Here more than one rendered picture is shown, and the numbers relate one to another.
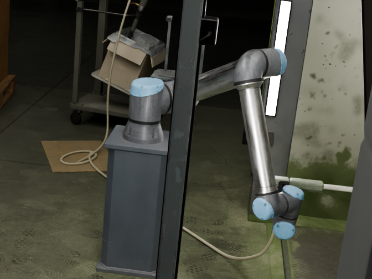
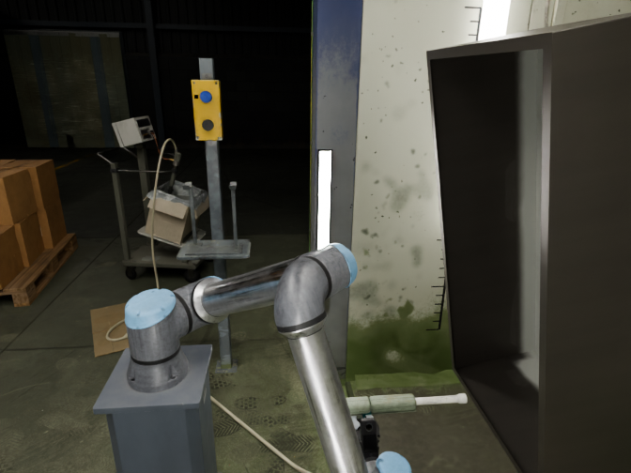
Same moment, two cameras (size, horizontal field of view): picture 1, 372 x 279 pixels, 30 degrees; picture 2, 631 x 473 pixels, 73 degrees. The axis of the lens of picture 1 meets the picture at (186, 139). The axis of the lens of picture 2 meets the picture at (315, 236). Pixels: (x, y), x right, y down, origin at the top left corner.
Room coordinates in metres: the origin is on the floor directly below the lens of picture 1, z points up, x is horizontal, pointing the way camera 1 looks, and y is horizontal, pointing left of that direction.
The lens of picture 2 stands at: (1.85, -0.12, 1.54)
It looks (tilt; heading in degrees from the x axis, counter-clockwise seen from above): 20 degrees down; 351
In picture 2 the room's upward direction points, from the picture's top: 1 degrees clockwise
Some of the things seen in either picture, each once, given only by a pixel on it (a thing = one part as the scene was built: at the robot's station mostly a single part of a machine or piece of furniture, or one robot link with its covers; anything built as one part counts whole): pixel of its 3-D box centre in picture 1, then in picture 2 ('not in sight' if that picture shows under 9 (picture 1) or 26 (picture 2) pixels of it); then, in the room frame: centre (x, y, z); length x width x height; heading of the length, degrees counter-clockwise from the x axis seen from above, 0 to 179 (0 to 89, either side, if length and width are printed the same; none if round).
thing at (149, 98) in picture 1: (147, 98); (155, 322); (3.08, 0.19, 0.83); 0.17 x 0.15 x 0.18; 134
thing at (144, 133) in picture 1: (143, 127); (157, 359); (3.07, 0.20, 0.69); 0.19 x 0.19 x 0.10
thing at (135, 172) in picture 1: (137, 201); (168, 448); (3.07, 0.20, 0.32); 0.31 x 0.31 x 0.64; 87
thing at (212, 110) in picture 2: not in sight; (207, 110); (3.89, 0.06, 1.42); 0.12 x 0.06 x 0.26; 87
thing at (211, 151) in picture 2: not in sight; (218, 232); (3.95, 0.05, 0.82); 0.06 x 0.06 x 1.64; 87
